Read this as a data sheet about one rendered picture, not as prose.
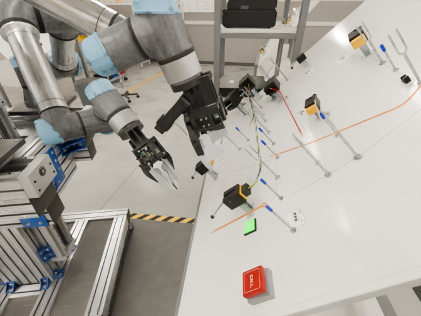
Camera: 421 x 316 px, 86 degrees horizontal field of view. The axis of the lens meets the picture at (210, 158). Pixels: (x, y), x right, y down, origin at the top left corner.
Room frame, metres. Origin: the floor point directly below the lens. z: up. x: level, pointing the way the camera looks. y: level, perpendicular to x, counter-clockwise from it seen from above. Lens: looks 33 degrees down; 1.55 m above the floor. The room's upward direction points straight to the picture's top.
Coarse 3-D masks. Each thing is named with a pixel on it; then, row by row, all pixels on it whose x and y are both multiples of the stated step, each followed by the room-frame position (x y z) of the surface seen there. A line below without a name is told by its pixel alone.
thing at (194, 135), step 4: (188, 128) 0.44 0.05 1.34; (192, 128) 0.44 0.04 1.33; (188, 132) 0.43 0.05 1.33; (192, 132) 0.43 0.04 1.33; (196, 132) 0.44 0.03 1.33; (192, 136) 0.43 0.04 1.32; (196, 136) 0.43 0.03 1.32; (192, 140) 0.42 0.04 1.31; (196, 140) 0.42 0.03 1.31; (192, 144) 0.42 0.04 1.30; (196, 144) 0.42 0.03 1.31; (200, 144) 0.43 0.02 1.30; (196, 148) 0.42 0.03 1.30; (200, 148) 0.43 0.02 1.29; (196, 152) 0.42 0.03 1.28; (200, 152) 0.43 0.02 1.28
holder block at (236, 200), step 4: (236, 184) 0.49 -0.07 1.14; (232, 188) 0.49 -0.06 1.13; (236, 188) 0.47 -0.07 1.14; (224, 192) 0.49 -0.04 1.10; (228, 192) 0.48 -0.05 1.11; (232, 192) 0.47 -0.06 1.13; (236, 192) 0.46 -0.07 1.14; (224, 196) 0.48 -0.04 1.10; (228, 196) 0.46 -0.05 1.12; (232, 196) 0.45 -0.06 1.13; (236, 196) 0.45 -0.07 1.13; (240, 196) 0.45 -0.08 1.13; (224, 200) 0.46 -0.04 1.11; (228, 200) 0.45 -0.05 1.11; (232, 200) 0.45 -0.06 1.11; (236, 200) 0.45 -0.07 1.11; (240, 200) 0.45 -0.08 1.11; (244, 200) 0.45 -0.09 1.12; (228, 204) 0.45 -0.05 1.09; (232, 204) 0.45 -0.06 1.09; (236, 204) 0.45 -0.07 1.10; (240, 204) 0.45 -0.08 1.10; (232, 208) 0.45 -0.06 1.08
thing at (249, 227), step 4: (252, 220) 0.42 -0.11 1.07; (244, 224) 0.42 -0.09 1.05; (248, 224) 0.41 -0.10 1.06; (252, 224) 0.40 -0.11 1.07; (244, 228) 0.41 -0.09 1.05; (248, 228) 0.40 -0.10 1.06; (252, 228) 0.39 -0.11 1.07; (256, 228) 0.39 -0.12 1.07; (244, 232) 0.39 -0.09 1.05; (248, 232) 0.39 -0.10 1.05; (252, 232) 0.39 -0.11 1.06
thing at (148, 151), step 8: (128, 128) 0.53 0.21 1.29; (136, 128) 0.54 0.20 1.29; (120, 136) 0.54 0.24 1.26; (128, 136) 0.51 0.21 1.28; (136, 136) 0.53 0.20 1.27; (144, 136) 0.53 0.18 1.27; (136, 144) 0.50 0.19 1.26; (144, 144) 0.51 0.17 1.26; (152, 144) 0.51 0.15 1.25; (160, 144) 0.51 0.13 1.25; (136, 152) 0.50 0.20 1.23; (144, 152) 0.50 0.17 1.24; (152, 152) 0.51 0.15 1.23; (160, 152) 0.50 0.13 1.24; (144, 160) 0.48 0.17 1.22; (152, 160) 0.49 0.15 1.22; (160, 160) 0.54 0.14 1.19
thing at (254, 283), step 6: (252, 270) 0.26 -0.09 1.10; (258, 270) 0.26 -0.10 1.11; (246, 276) 0.26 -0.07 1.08; (252, 276) 0.25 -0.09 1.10; (258, 276) 0.24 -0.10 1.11; (264, 276) 0.25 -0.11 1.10; (246, 282) 0.24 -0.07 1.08; (252, 282) 0.24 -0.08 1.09; (258, 282) 0.23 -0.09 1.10; (264, 282) 0.23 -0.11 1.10; (246, 288) 0.23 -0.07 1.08; (252, 288) 0.23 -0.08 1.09; (258, 288) 0.22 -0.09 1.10; (264, 288) 0.22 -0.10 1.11; (246, 294) 0.22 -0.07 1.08; (252, 294) 0.22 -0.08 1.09; (258, 294) 0.22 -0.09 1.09
